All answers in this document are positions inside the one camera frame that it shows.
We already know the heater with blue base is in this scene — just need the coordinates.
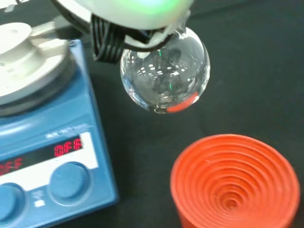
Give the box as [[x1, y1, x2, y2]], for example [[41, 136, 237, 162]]
[[0, 20, 120, 228]]

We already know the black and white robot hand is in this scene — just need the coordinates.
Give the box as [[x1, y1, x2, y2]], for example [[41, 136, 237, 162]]
[[49, 0, 195, 65]]

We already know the black bench cloth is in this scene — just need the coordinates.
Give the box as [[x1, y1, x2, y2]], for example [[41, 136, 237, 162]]
[[0, 0, 304, 228]]

